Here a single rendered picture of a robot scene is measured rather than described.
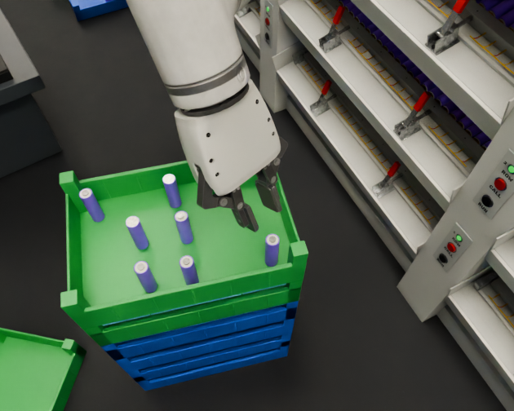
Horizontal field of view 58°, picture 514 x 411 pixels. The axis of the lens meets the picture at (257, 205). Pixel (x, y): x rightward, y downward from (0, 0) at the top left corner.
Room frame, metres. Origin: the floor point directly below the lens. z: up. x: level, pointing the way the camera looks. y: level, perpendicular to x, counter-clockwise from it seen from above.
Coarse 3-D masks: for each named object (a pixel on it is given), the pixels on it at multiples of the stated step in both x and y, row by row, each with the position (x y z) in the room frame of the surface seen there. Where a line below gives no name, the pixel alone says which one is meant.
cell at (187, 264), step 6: (186, 258) 0.26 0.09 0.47; (192, 258) 0.26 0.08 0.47; (180, 264) 0.25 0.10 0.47; (186, 264) 0.25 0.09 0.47; (192, 264) 0.25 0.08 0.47; (186, 270) 0.24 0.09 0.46; (192, 270) 0.25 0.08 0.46; (186, 276) 0.24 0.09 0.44; (192, 276) 0.24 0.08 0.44; (186, 282) 0.25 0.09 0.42; (192, 282) 0.24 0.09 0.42; (198, 282) 0.25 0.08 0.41
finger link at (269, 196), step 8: (280, 160) 0.34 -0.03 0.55; (264, 176) 0.33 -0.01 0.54; (256, 184) 0.33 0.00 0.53; (264, 184) 0.32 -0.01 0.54; (272, 184) 0.32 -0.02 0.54; (264, 192) 0.32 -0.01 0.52; (272, 192) 0.31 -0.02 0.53; (264, 200) 0.32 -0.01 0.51; (272, 200) 0.31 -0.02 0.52; (272, 208) 0.31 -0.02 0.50; (280, 208) 0.30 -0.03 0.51
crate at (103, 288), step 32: (96, 192) 0.39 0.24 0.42; (128, 192) 0.40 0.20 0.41; (160, 192) 0.40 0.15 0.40; (192, 192) 0.40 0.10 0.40; (256, 192) 0.40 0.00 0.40; (96, 224) 0.34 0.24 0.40; (160, 224) 0.34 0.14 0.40; (192, 224) 0.34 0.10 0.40; (224, 224) 0.34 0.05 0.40; (288, 224) 0.33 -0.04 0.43; (96, 256) 0.29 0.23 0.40; (128, 256) 0.29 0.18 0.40; (160, 256) 0.29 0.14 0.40; (192, 256) 0.29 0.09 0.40; (224, 256) 0.29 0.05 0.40; (256, 256) 0.29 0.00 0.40; (288, 256) 0.27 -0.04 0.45; (96, 288) 0.24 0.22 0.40; (128, 288) 0.24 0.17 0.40; (160, 288) 0.24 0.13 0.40; (192, 288) 0.22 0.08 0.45; (224, 288) 0.23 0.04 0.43; (256, 288) 0.24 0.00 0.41; (96, 320) 0.19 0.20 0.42
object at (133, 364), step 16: (288, 320) 0.25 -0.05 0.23; (224, 336) 0.25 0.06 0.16; (240, 336) 0.23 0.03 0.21; (256, 336) 0.24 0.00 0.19; (272, 336) 0.25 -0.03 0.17; (160, 352) 0.21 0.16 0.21; (176, 352) 0.21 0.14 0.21; (192, 352) 0.22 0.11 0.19; (208, 352) 0.22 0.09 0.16; (128, 368) 0.19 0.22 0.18; (144, 368) 0.20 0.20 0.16
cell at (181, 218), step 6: (180, 210) 0.33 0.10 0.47; (180, 216) 0.32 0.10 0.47; (186, 216) 0.32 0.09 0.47; (180, 222) 0.31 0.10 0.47; (186, 222) 0.31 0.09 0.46; (180, 228) 0.31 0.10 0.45; (186, 228) 0.31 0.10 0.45; (180, 234) 0.31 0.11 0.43; (186, 234) 0.31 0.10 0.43; (192, 234) 0.32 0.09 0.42; (186, 240) 0.31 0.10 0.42; (192, 240) 0.32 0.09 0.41
